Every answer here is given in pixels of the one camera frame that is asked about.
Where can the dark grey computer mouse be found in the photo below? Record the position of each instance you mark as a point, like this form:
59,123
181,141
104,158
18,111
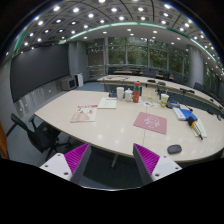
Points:
172,149

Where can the white mug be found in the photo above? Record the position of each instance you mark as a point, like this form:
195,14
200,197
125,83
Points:
120,93

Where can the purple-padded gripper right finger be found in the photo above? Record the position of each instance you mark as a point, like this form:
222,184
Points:
152,166

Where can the red and white booklet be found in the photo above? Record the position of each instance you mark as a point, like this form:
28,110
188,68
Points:
85,113

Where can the green and white paper cup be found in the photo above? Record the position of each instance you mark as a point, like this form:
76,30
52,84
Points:
164,99

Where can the red water bottle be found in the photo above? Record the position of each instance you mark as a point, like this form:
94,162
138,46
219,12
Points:
136,92

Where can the pink mouse pad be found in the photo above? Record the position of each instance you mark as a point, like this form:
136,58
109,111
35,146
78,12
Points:
151,122

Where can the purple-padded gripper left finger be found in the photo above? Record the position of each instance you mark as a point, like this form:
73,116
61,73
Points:
69,166

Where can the white paper document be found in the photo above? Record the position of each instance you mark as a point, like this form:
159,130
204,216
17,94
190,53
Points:
107,103

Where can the blue folder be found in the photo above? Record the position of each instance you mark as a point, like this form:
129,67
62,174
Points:
188,113

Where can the large black wall screen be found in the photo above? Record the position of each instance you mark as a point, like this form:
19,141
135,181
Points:
37,67

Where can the black office chair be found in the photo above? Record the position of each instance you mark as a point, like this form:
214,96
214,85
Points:
43,137

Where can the white lidded cup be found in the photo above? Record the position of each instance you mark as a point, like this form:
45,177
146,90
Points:
128,95

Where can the grey box monitor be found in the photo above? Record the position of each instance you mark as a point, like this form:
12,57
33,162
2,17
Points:
68,84

